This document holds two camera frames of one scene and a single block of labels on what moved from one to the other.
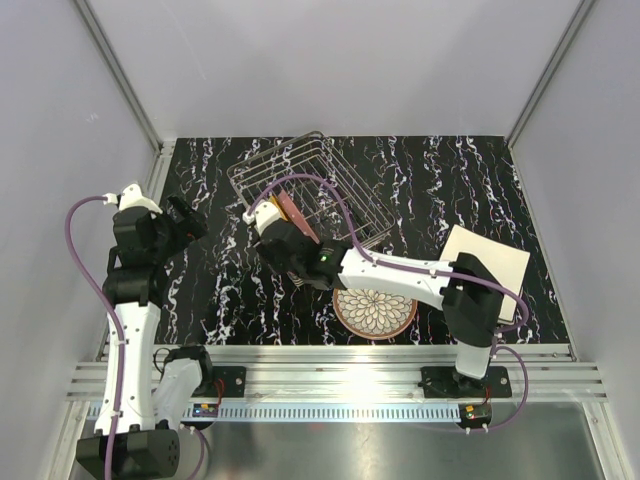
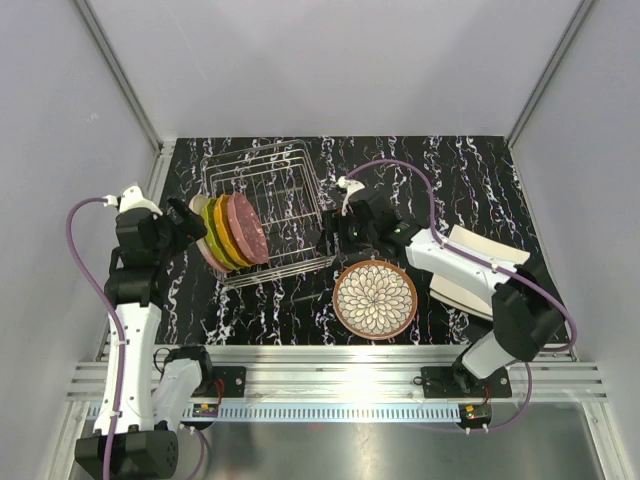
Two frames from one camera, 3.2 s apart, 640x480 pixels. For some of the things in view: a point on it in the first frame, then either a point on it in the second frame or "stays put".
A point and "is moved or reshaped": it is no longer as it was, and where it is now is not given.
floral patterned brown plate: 373,316 stays put
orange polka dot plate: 282,213 → 221,217
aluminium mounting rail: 382,372 stays put
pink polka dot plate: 296,215 → 247,230
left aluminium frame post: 163,150 stays put
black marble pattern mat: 377,192 stays put
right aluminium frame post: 556,57 stays put
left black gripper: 193,223 stays put
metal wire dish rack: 335,199 is moved or reshaped
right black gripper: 267,258 → 333,222
